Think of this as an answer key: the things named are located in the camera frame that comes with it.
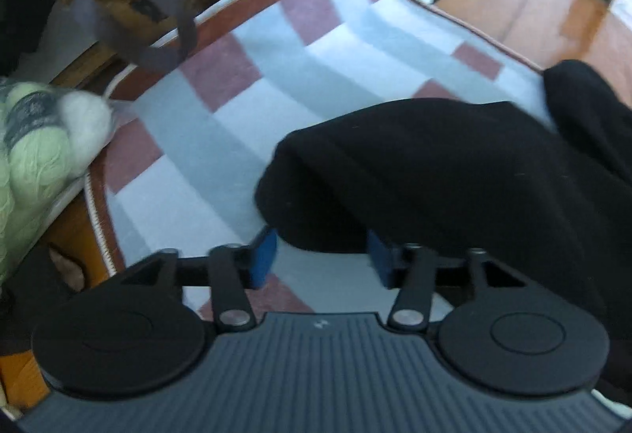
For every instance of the black pants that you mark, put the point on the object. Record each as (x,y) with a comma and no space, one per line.
(434,176)

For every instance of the brown white checkered blanket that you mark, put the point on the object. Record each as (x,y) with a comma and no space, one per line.
(316,68)

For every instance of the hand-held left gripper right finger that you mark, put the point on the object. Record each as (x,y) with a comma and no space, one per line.
(380,260)

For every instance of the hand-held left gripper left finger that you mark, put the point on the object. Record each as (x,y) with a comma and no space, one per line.
(262,260)

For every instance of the bag of green yarn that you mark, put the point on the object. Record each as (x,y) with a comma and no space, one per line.
(29,156)

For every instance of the white yarn ball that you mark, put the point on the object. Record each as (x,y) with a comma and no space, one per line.
(86,127)

